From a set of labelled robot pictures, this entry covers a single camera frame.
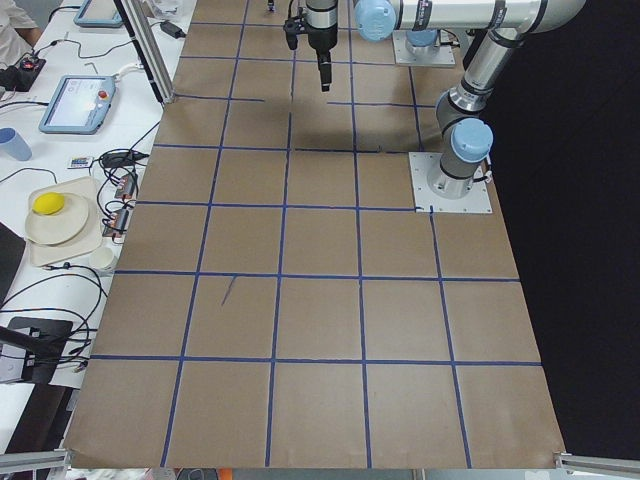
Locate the beige tray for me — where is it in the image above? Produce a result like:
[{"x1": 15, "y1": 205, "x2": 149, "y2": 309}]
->
[{"x1": 25, "y1": 176, "x2": 102, "y2": 267}]

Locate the white paper cup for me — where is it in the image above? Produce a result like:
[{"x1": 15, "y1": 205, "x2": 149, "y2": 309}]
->
[{"x1": 89, "y1": 247, "x2": 118, "y2": 275}]

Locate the black power adapter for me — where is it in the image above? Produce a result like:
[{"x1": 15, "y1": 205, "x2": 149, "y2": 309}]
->
[{"x1": 160, "y1": 20, "x2": 186, "y2": 39}]

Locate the yellow lemon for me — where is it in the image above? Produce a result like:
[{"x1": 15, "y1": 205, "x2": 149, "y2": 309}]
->
[{"x1": 32, "y1": 192, "x2": 66, "y2": 216}]

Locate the beige round plate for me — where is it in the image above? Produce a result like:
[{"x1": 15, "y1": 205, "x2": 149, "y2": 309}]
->
[{"x1": 25, "y1": 193, "x2": 89, "y2": 245}]

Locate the aluminium frame post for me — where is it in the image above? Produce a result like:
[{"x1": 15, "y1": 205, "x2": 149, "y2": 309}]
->
[{"x1": 114, "y1": 0, "x2": 174, "y2": 105}]

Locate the teach pendant tablet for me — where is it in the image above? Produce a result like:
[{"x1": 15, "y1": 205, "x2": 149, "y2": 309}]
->
[
  {"x1": 39, "y1": 75, "x2": 116, "y2": 135},
  {"x1": 74, "y1": 0, "x2": 123, "y2": 28}
]

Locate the blue plastic cup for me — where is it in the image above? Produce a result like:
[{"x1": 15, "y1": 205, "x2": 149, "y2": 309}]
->
[{"x1": 0, "y1": 127, "x2": 32, "y2": 161}]

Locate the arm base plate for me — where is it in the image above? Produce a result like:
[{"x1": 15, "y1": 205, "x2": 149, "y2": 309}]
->
[
  {"x1": 409, "y1": 152, "x2": 493, "y2": 214},
  {"x1": 392, "y1": 30, "x2": 456, "y2": 68}
]

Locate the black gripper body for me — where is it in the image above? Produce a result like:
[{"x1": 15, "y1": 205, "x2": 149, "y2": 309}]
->
[{"x1": 306, "y1": 23, "x2": 337, "y2": 64}]

